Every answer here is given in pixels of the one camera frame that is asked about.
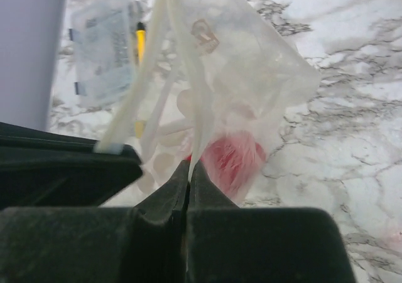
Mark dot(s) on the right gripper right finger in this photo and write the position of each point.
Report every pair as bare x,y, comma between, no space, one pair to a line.
226,243

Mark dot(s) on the red toy bell pepper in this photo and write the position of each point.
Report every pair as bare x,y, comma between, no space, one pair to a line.
232,160

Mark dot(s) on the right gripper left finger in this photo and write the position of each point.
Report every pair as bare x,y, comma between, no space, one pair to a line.
143,243

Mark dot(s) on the clear plastic screw box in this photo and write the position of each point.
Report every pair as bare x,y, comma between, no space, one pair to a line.
105,50

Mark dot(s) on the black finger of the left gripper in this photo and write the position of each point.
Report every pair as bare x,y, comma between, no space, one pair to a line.
44,169

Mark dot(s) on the clear zip top bag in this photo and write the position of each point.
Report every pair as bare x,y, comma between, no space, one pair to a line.
209,66

